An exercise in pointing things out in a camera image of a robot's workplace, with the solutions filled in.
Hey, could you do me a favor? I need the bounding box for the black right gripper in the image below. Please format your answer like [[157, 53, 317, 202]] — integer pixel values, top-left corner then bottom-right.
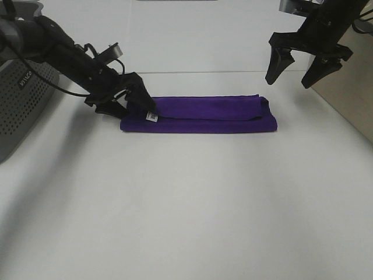
[[265, 1, 353, 89]]

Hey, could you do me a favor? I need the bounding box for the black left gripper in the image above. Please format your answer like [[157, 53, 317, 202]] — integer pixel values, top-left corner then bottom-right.
[[55, 43, 156, 118]]

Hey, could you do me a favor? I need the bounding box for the purple microfiber towel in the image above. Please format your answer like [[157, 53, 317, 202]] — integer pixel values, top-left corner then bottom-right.
[[120, 94, 277, 134]]

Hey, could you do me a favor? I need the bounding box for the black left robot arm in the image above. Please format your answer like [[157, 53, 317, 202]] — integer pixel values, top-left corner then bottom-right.
[[1, 16, 156, 119]]

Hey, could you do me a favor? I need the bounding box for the beige storage box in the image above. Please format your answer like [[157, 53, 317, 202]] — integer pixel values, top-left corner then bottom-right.
[[308, 26, 373, 146]]

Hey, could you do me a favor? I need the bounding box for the grey perforated plastic basket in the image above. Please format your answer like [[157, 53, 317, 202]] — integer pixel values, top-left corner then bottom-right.
[[1, 1, 59, 163]]

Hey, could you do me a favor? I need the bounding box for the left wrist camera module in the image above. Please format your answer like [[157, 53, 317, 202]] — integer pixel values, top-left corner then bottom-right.
[[95, 43, 123, 65]]

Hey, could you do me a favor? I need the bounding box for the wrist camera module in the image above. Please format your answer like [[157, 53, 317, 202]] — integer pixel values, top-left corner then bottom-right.
[[279, 0, 319, 17], [95, 43, 123, 65]]

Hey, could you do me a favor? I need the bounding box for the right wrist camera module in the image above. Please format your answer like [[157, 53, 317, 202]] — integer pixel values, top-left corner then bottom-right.
[[279, 0, 319, 17]]

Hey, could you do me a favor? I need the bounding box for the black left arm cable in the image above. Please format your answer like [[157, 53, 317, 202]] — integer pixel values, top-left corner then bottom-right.
[[0, 31, 126, 97]]

